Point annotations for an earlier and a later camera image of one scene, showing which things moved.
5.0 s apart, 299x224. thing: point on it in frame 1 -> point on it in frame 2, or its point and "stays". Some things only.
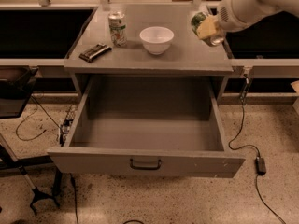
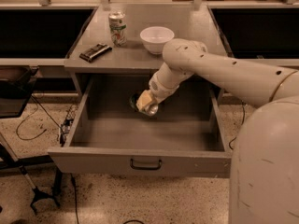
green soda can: x=213 y=40 -> x=134 y=100
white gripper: x=230 y=19 -> x=159 y=89
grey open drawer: x=164 y=125 stays
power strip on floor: x=65 y=127 stays
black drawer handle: x=145 y=167 stays
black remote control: x=94 y=52 stays
